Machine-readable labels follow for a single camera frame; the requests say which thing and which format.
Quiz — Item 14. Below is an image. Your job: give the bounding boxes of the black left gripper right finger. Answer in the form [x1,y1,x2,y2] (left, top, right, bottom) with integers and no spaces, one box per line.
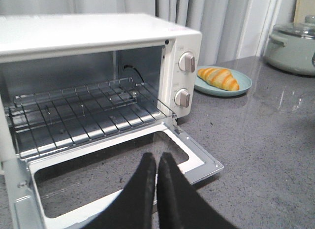
[157,152,236,229]

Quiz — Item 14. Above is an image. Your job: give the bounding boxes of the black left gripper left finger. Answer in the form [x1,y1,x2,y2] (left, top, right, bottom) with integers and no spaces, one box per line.
[84,153,156,229]

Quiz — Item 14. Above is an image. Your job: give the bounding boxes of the glass oven door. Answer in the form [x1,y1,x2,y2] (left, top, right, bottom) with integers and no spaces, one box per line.
[0,122,223,229]

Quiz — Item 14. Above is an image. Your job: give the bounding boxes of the striped croissant bread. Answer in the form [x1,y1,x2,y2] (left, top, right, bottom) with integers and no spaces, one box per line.
[197,67,240,91]

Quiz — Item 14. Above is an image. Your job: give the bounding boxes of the lower oven control knob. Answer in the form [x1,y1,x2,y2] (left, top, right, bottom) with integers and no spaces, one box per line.
[174,88,190,108]

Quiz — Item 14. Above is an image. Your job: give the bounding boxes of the oven control knob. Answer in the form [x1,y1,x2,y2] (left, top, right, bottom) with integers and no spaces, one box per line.
[178,52,195,73]
[174,88,190,108]

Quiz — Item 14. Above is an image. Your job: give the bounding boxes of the upper oven control knob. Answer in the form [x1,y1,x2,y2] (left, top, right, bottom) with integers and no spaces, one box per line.
[178,52,195,73]

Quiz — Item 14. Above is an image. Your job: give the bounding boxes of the white Toshiba toaster oven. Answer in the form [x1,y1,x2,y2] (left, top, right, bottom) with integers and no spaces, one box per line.
[0,13,203,175]

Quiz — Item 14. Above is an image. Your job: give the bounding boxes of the teal round plate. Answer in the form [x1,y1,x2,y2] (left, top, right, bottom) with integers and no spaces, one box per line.
[194,68,252,97]

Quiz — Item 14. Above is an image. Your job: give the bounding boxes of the grey pleated curtain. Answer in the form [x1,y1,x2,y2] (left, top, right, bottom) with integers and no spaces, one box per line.
[0,0,296,65]

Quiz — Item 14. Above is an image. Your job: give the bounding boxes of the pale green lidded pot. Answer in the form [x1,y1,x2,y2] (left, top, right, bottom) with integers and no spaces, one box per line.
[264,15,315,76]

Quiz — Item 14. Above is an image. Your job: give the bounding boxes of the metal oven wire rack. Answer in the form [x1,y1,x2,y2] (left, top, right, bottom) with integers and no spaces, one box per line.
[5,77,175,160]

